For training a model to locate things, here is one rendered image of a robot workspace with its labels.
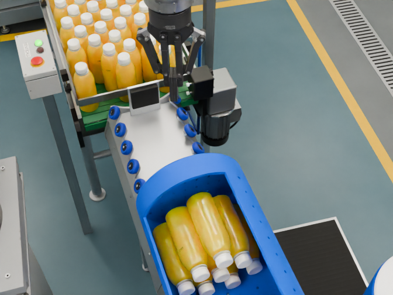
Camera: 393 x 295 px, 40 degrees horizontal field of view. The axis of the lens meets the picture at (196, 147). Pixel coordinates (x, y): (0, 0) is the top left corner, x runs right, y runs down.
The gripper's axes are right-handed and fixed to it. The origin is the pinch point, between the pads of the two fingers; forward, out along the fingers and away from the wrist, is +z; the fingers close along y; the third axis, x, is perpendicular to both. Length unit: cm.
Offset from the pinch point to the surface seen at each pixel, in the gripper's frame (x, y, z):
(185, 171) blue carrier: -4.4, 2.0, 23.5
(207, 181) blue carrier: 1.0, 7.2, 34.9
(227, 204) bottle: -6.1, 12.1, 34.4
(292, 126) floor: 118, 51, 148
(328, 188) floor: 78, 66, 148
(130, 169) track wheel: 15, -16, 50
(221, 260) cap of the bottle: -22.5, 10.8, 31.5
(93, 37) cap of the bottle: 59, -32, 38
